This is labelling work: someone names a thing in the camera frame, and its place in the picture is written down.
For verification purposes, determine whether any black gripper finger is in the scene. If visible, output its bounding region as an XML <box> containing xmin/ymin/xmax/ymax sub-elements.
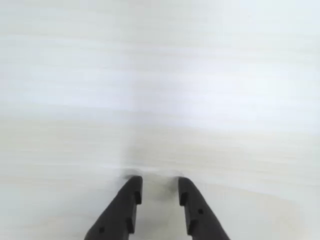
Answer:
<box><xmin>83</xmin><ymin>175</ymin><xmax>144</xmax><ymax>240</ymax></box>
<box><xmin>177</xmin><ymin>176</ymin><xmax>231</xmax><ymax>240</ymax></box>

